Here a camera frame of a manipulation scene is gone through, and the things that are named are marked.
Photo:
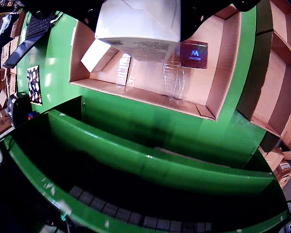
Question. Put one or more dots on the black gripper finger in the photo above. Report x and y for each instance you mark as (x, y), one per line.
(198, 14)
(82, 12)

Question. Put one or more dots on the white carton with black spots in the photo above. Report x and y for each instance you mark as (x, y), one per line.
(138, 21)

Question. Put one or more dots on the red product box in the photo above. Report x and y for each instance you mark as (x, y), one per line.
(194, 55)

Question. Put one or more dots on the long white printed box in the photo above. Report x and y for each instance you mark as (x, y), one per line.
(94, 55)

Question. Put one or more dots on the shallow cardboard tray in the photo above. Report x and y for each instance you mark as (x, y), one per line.
(148, 80)

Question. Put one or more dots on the divided cardboard box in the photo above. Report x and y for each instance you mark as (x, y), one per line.
(281, 72)

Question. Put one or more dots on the black patterned card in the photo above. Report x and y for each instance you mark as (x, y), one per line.
(34, 85)

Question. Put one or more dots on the stacked brown cartons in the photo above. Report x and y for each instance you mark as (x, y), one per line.
(0, 97)

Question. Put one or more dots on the green metal chute bin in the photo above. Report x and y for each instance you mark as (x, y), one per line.
(135, 155)

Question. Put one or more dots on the small brown floor cartons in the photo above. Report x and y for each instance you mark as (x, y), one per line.
(283, 167)

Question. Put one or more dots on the dark keyboard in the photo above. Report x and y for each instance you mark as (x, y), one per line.
(135, 216)

